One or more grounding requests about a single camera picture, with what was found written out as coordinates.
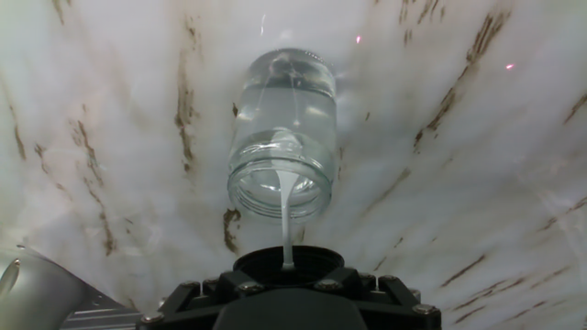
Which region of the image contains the clear glass jar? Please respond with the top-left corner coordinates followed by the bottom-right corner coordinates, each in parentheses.
top-left (227, 48), bottom-right (338, 226)

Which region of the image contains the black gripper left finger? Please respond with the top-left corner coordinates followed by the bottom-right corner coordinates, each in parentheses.
top-left (136, 269), bottom-right (266, 330)

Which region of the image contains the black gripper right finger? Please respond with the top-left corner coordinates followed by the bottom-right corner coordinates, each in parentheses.
top-left (314, 267), bottom-right (442, 330)

